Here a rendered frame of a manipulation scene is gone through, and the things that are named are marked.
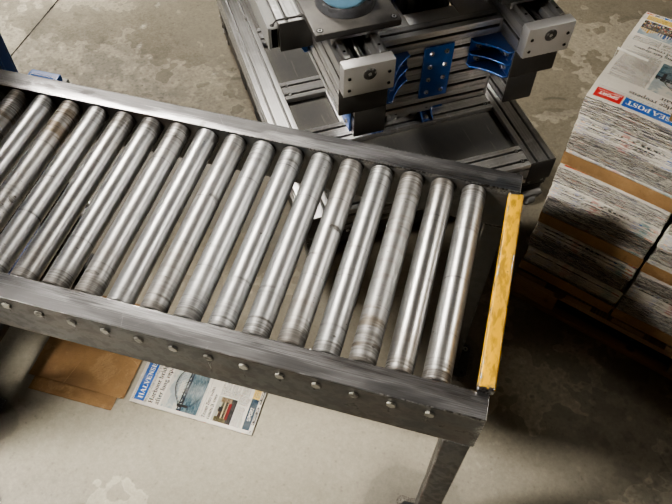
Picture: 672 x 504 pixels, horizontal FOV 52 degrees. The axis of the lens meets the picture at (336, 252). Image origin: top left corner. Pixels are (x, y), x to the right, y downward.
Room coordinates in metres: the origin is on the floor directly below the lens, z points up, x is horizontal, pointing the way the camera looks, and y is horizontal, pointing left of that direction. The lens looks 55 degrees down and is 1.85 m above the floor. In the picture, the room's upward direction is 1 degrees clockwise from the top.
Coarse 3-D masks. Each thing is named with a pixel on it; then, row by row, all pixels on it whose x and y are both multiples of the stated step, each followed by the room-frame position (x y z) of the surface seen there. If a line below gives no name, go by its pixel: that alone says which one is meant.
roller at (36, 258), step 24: (120, 120) 1.09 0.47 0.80; (96, 144) 1.02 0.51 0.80; (120, 144) 1.04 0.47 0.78; (96, 168) 0.95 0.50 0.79; (72, 192) 0.88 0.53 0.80; (48, 216) 0.82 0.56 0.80; (72, 216) 0.83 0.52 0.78; (48, 240) 0.76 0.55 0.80; (24, 264) 0.71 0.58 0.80; (48, 264) 0.73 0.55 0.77
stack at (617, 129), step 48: (624, 48) 1.33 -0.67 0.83; (624, 96) 1.16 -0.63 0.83; (576, 144) 1.16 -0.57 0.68; (624, 144) 1.10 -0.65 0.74; (576, 192) 1.13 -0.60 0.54; (624, 192) 1.08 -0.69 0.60; (576, 240) 1.11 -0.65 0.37; (624, 240) 1.05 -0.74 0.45; (528, 288) 1.14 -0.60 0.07; (624, 288) 1.03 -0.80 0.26
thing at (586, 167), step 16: (576, 160) 1.15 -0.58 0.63; (592, 176) 1.13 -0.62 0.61; (608, 176) 1.11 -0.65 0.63; (640, 192) 1.06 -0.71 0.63; (656, 192) 1.04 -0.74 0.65; (560, 224) 1.13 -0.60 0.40; (592, 240) 1.09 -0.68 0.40; (624, 256) 1.04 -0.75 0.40; (544, 272) 1.13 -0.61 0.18; (656, 272) 0.99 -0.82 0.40; (560, 288) 1.10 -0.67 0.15; (576, 288) 1.07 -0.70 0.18; (592, 304) 1.04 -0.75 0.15; (608, 304) 1.02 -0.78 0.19; (624, 320) 0.99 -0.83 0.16; (640, 320) 0.97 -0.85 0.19; (656, 336) 0.94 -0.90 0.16
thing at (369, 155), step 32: (32, 96) 1.17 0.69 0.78; (64, 96) 1.16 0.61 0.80; (96, 96) 1.16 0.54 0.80; (128, 96) 1.16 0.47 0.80; (192, 128) 1.08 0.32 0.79; (224, 128) 1.07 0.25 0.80; (256, 128) 1.07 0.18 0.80; (288, 128) 1.07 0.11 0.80; (384, 160) 0.98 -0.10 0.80; (416, 160) 0.99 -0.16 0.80; (448, 160) 0.99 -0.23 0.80
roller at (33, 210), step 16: (96, 112) 1.11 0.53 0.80; (80, 128) 1.06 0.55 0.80; (96, 128) 1.08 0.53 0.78; (64, 144) 1.01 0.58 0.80; (80, 144) 1.02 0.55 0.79; (64, 160) 0.97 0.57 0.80; (80, 160) 0.99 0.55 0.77; (48, 176) 0.92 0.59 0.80; (64, 176) 0.94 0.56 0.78; (32, 192) 0.88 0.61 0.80; (48, 192) 0.89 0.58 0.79; (32, 208) 0.84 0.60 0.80; (48, 208) 0.86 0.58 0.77; (16, 224) 0.80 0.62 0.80; (32, 224) 0.81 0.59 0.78; (0, 240) 0.76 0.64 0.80; (16, 240) 0.77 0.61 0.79; (0, 256) 0.73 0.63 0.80; (16, 256) 0.74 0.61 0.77
